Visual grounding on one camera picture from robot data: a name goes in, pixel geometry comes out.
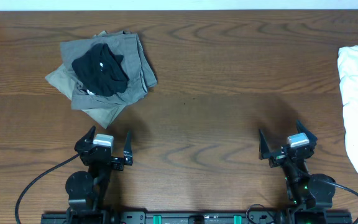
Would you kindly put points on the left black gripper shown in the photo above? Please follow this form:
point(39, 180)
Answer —
point(118, 165)

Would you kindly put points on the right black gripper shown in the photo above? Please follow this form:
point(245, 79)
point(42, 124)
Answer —
point(276, 158)

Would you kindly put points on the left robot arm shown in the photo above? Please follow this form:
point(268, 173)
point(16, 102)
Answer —
point(86, 189)

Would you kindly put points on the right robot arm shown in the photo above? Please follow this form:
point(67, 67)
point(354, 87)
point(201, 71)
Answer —
point(308, 191)

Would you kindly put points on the grey folded shorts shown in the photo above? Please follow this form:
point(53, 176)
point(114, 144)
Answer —
point(134, 64)

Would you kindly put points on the black folded garment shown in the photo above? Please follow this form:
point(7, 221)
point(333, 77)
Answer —
point(100, 71)

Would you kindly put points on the beige folded garment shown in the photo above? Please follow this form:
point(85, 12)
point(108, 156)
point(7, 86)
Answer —
point(62, 79)

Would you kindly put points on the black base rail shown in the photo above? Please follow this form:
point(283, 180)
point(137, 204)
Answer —
point(253, 216)

